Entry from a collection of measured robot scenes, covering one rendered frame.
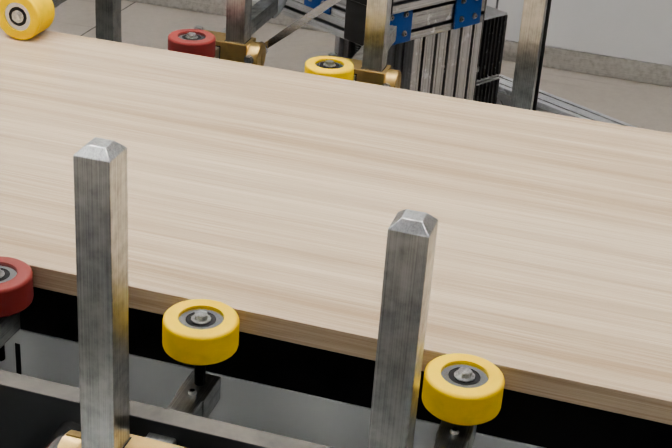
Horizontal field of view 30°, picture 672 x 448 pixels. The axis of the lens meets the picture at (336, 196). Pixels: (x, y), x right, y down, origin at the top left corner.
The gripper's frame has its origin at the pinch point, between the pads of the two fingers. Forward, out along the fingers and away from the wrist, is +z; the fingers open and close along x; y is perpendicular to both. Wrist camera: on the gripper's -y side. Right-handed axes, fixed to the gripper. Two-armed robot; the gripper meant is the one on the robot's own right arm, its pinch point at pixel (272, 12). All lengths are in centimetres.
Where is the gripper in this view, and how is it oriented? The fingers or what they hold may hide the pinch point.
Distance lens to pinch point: 253.9
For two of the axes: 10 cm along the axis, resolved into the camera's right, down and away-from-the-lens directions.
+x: -9.6, -1.8, 2.3
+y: 2.8, -4.0, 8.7
